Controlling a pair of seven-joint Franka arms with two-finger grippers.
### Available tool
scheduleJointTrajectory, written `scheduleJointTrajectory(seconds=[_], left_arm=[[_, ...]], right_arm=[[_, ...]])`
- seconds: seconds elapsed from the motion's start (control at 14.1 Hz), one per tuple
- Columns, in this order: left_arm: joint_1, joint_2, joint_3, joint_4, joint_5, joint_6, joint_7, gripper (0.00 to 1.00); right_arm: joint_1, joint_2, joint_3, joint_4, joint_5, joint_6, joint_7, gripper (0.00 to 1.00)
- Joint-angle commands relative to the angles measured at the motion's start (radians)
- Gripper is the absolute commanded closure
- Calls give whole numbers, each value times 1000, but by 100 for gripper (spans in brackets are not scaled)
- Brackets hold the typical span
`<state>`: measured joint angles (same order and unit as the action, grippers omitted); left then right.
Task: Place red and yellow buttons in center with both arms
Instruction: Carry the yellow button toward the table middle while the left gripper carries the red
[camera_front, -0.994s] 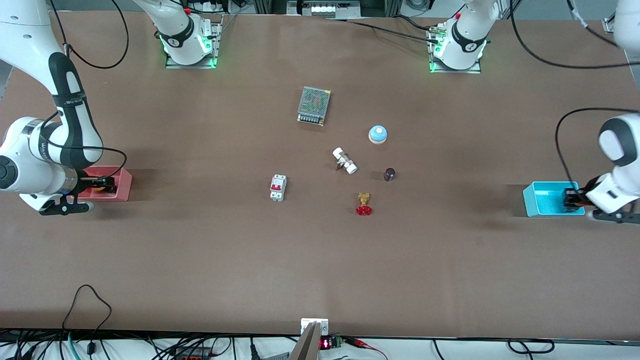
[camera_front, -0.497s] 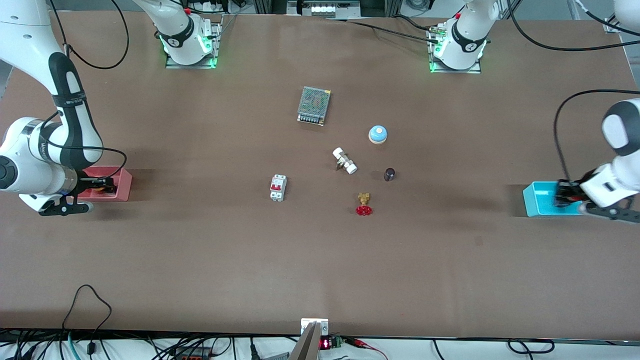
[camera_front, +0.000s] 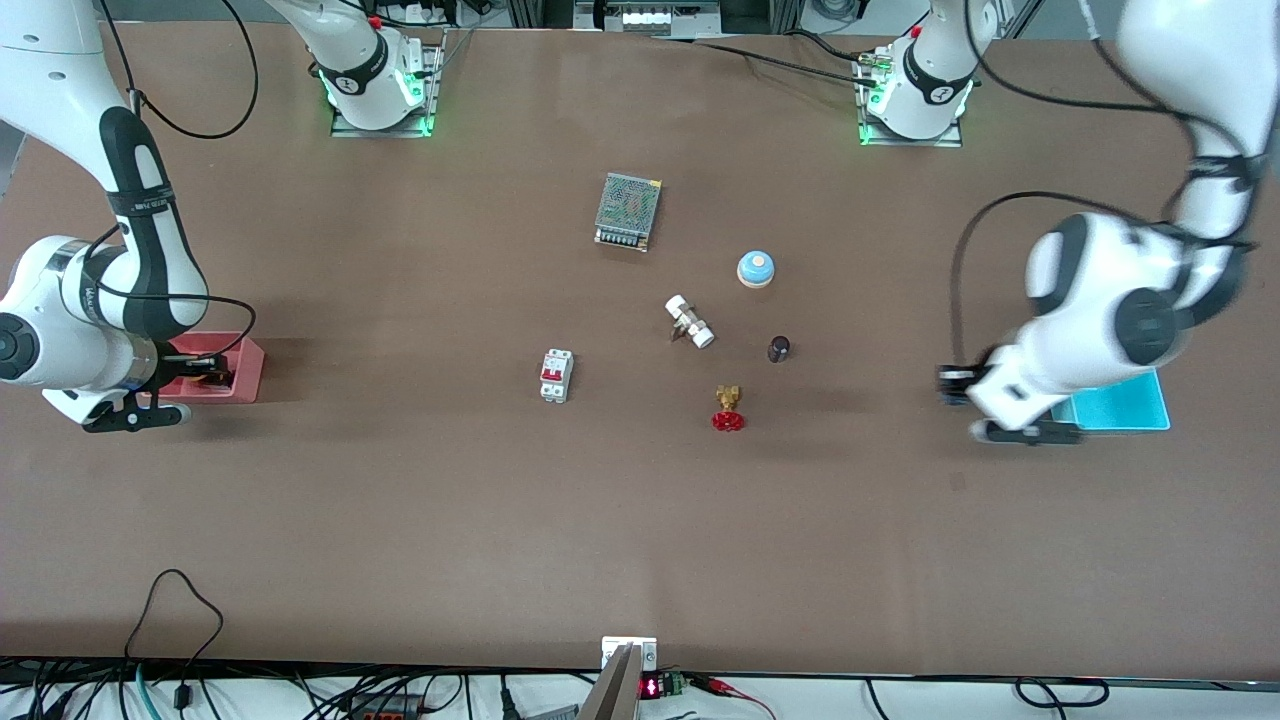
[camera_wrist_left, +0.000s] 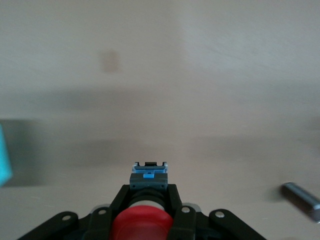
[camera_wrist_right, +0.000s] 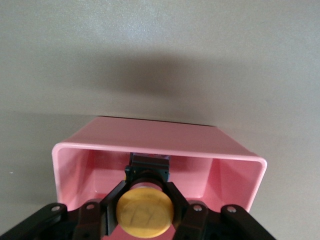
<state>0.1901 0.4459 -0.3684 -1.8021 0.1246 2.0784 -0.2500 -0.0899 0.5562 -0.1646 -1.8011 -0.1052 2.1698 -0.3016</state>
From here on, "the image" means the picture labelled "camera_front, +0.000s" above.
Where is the pink plastic bin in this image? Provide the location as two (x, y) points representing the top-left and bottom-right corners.
(150, 331), (266, 404)

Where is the blue plastic bin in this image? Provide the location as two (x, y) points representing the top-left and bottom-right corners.
(1050, 367), (1171, 433)

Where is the white pipe valve fitting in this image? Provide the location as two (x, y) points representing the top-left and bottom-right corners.
(665, 294), (717, 350)

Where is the white red circuit breaker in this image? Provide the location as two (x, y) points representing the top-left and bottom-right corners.
(540, 348), (575, 404)

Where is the metal mesh power supply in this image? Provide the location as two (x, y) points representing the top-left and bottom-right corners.
(594, 172), (663, 253)

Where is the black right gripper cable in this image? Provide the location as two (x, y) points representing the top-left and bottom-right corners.
(85, 222), (258, 353)

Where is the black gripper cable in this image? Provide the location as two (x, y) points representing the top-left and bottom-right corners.
(948, 0), (1263, 379)
(85, 222), (258, 353)

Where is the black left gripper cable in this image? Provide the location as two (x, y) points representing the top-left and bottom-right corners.
(948, 0), (1263, 379)

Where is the thin black table cable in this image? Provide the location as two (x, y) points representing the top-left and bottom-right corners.
(124, 569), (224, 691)

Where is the black looping arm cable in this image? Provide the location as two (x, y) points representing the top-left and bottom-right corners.
(94, 0), (261, 141)

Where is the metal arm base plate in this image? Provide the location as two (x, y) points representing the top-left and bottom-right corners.
(330, 44), (447, 139)
(856, 50), (964, 149)

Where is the black coiled floor cable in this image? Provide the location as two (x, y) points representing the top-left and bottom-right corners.
(864, 677), (1112, 712)

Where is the red clip lead wire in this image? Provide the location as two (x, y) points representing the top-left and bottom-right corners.
(698, 677), (777, 720)

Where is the black cable to arm base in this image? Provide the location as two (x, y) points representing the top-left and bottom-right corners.
(648, 30), (883, 89)

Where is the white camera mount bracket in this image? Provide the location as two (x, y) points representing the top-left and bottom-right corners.
(601, 636), (659, 672)

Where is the grey camera pole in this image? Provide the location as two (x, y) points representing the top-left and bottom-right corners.
(577, 645), (642, 720)

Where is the aluminium frame equipment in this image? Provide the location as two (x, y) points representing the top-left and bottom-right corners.
(573, 0), (723, 37)

